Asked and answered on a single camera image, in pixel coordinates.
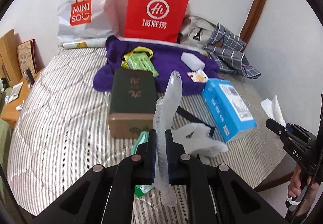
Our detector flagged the white fluffy towel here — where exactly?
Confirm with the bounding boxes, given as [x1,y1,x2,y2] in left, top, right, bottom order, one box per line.
[172,123,228,158]

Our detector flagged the white tissue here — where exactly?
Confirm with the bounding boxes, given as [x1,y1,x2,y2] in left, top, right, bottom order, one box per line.
[260,95,286,127]

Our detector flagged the white bubble-wrap sheet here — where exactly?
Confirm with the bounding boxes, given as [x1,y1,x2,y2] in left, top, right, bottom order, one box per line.
[153,71,182,207]

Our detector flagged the person's right hand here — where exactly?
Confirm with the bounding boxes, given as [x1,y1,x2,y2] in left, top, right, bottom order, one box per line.
[288,164,321,214]

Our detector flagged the green wet-wipe packet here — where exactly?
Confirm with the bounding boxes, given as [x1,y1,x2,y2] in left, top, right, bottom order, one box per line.
[131,130,155,198]

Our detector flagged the blue tissue pack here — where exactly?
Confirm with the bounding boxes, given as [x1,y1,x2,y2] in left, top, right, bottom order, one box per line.
[201,78,257,143]

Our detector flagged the dark green gift box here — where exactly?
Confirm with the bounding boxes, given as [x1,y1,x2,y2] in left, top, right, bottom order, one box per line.
[108,68,157,139]

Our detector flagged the striped quilt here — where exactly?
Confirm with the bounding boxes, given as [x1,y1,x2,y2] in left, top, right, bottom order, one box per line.
[7,48,285,215]

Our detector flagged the small printed snack packet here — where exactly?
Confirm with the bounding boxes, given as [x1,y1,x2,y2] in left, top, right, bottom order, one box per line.
[187,69,209,83]

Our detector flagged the green cassette-print pouch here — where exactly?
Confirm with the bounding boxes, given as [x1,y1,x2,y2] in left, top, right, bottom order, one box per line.
[126,53,159,77]

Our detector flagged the white sponge block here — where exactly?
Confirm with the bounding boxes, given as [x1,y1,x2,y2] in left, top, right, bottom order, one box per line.
[181,52,205,71]

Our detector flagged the purple fleece blanket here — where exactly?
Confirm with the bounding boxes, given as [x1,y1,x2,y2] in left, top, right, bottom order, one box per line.
[92,35,219,96]

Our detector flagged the grey plaid cloth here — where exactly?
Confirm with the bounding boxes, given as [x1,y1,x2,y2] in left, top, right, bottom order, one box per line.
[203,24,261,79]

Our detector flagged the rolled printed paper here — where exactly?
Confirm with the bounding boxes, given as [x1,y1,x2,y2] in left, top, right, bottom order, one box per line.
[58,38,107,49]

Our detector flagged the beige backpack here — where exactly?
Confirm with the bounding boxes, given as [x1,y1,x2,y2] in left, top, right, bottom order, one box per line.
[177,15,217,49]

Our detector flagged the wooden bedside table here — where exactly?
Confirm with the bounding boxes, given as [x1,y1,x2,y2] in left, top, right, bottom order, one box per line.
[1,78,30,128]

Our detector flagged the red paper shopping bag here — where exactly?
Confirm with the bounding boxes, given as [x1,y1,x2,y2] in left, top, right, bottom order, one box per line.
[124,0,189,43]

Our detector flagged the wooden headboard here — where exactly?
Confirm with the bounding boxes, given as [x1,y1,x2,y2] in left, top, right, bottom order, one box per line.
[1,29,22,87]

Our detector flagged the brown patterned notebook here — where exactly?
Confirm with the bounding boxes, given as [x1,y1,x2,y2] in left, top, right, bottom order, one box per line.
[16,39,37,75]

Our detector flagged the white Miniso plastic bag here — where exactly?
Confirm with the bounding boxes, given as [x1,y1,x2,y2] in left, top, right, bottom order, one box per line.
[57,0,119,43]

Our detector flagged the black watch strap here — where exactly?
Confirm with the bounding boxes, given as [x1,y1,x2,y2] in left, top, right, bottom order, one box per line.
[176,106,216,138]

